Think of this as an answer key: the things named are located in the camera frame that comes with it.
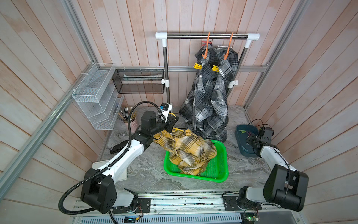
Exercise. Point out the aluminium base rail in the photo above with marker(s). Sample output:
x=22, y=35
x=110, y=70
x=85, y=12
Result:
x=204, y=207

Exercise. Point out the grey plaid shirt left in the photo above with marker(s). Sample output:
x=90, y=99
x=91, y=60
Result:
x=197, y=106

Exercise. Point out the red clothespin on rack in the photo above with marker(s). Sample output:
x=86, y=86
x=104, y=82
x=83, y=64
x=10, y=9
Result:
x=204, y=43

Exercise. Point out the yellow plastic hanger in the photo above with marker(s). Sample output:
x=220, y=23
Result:
x=174, y=128

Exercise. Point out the dark teal tray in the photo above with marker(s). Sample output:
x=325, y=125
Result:
x=242, y=132

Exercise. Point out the pink pencil cup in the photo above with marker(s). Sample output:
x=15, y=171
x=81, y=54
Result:
x=126, y=115

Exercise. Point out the grey plaid shirt right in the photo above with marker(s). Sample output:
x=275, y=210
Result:
x=215, y=125

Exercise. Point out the white wire mesh shelf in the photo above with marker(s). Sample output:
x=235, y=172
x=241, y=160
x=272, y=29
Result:
x=98, y=97

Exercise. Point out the green plastic basket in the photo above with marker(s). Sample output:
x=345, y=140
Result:
x=216, y=170

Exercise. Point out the yellow plaid shirt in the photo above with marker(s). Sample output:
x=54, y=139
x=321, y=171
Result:
x=187, y=150

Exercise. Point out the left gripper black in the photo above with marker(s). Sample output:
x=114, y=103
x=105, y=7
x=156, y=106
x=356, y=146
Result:
x=169, y=122

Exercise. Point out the orange hanger right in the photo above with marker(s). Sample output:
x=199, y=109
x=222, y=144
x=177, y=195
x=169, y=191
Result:
x=228, y=48

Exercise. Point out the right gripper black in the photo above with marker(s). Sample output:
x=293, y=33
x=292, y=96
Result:
x=251, y=137

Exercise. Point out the orange hanger left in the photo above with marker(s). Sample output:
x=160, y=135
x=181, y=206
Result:
x=207, y=46

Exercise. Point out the grey plaid shirt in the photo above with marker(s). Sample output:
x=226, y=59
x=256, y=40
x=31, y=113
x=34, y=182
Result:
x=215, y=125
x=197, y=106

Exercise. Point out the black stapler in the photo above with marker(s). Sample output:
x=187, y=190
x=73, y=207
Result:
x=117, y=148

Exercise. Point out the orange hanger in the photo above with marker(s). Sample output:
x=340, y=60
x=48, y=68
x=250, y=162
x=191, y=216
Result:
x=207, y=46
x=228, y=48

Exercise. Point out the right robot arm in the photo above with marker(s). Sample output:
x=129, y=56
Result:
x=286, y=187

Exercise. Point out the yellow clothespin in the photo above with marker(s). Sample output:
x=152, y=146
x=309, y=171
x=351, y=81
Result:
x=198, y=66
x=215, y=68

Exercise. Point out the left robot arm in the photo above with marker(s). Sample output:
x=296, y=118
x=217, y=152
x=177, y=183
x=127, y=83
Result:
x=98, y=185

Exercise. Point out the metal clothes rack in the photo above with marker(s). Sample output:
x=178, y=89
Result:
x=164, y=36

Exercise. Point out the black mesh wall basket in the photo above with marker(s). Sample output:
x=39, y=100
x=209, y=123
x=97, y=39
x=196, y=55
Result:
x=139, y=81

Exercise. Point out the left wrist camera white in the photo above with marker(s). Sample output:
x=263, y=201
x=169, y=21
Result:
x=165, y=108

